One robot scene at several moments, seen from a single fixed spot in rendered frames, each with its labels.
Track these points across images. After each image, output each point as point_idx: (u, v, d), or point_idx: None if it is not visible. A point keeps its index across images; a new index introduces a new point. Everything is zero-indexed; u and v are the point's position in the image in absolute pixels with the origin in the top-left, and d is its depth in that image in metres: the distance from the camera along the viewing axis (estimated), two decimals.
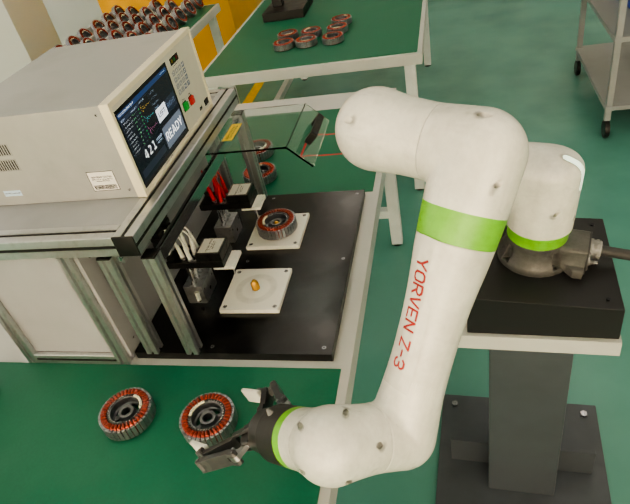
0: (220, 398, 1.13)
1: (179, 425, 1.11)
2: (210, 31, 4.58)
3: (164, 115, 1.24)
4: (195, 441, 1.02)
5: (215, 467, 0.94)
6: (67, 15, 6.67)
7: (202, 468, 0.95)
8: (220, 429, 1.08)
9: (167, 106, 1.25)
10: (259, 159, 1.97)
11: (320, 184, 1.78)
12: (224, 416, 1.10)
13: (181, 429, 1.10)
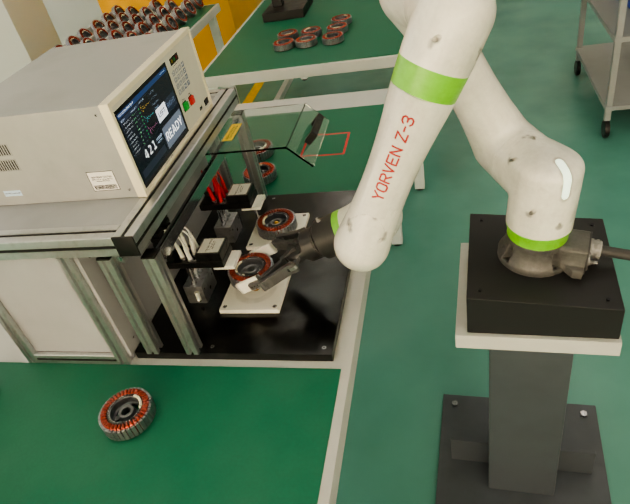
0: (253, 254, 1.38)
1: (232, 281, 1.33)
2: (210, 31, 4.58)
3: (164, 115, 1.24)
4: (242, 281, 1.30)
5: (276, 281, 1.25)
6: (67, 15, 6.67)
7: (265, 286, 1.26)
8: (269, 267, 1.33)
9: (167, 106, 1.25)
10: (259, 159, 1.97)
11: (320, 184, 1.78)
12: (265, 261, 1.35)
13: (237, 280, 1.32)
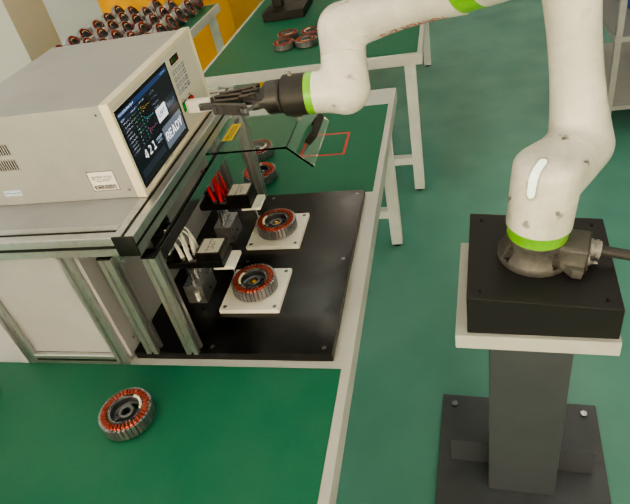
0: (256, 265, 1.40)
1: (235, 292, 1.35)
2: (210, 31, 4.58)
3: (164, 115, 1.24)
4: (193, 99, 1.32)
5: (225, 112, 1.28)
6: (67, 15, 6.67)
7: (217, 110, 1.29)
8: (271, 279, 1.35)
9: (167, 106, 1.25)
10: (259, 159, 1.97)
11: (320, 184, 1.78)
12: (268, 273, 1.37)
13: (240, 292, 1.34)
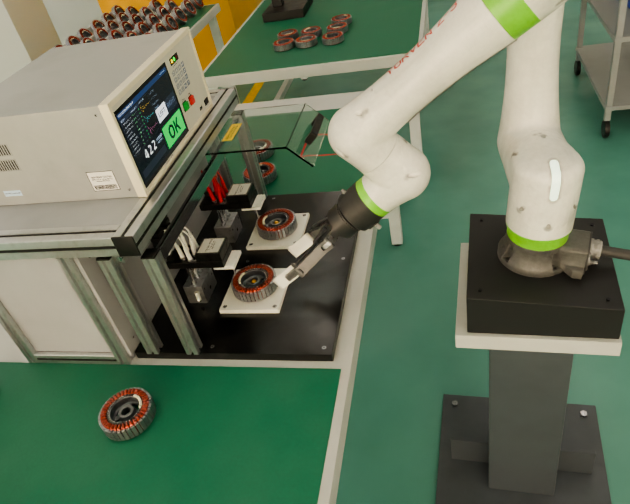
0: (256, 265, 1.40)
1: (235, 292, 1.35)
2: (210, 31, 4.58)
3: (164, 115, 1.24)
4: (278, 274, 1.23)
5: (312, 264, 1.17)
6: (67, 15, 6.67)
7: (301, 272, 1.18)
8: (271, 279, 1.35)
9: (167, 106, 1.25)
10: (259, 159, 1.97)
11: (320, 184, 1.78)
12: (268, 273, 1.37)
13: (240, 292, 1.34)
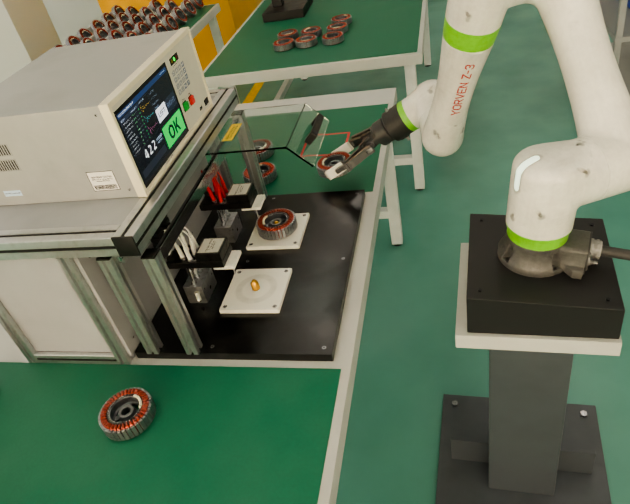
0: (335, 153, 1.75)
1: (321, 171, 1.70)
2: (210, 31, 4.58)
3: (164, 115, 1.24)
4: (329, 168, 1.67)
5: (357, 162, 1.62)
6: (67, 15, 6.67)
7: (349, 167, 1.62)
8: None
9: (167, 106, 1.25)
10: (259, 159, 1.97)
11: (320, 184, 1.78)
12: (345, 156, 1.72)
13: (325, 170, 1.69)
